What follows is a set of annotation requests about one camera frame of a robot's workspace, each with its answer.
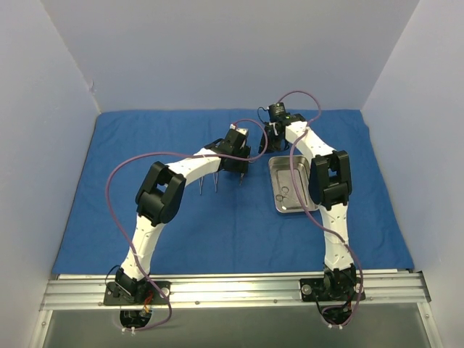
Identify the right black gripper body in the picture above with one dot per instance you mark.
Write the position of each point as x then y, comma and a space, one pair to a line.
272, 138

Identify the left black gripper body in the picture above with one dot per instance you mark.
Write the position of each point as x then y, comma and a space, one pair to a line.
235, 165

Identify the steel tweezers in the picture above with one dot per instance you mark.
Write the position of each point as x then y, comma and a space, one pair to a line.
201, 183
215, 180

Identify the blue surgical drape cloth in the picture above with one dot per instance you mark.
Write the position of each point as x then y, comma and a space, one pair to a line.
237, 229

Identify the steel instrument tray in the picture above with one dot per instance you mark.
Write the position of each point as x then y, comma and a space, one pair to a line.
280, 175

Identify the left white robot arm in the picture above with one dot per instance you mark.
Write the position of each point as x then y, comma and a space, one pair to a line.
159, 199

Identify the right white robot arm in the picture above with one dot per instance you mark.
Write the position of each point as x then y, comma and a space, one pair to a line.
329, 187

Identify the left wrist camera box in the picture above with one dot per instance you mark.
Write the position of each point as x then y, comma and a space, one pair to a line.
242, 131

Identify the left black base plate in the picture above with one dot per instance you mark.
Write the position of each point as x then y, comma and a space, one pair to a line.
144, 294

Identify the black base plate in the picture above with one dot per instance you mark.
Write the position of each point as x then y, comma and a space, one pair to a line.
314, 289
144, 294

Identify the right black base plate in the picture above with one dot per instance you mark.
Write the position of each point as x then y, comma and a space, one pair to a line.
314, 289

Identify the aluminium front rail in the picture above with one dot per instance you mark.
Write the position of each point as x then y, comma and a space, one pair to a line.
86, 292

